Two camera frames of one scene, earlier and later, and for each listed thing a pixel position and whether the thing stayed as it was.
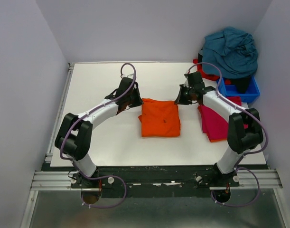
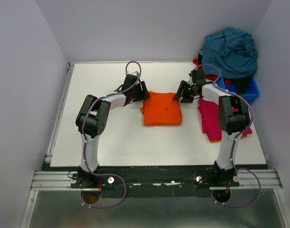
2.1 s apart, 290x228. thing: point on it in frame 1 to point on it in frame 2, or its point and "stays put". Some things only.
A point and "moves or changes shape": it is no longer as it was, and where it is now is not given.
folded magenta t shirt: (213, 125) stays put
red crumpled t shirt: (227, 81) stays put
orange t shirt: (159, 118) moves or changes shape
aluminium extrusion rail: (61, 180) stays put
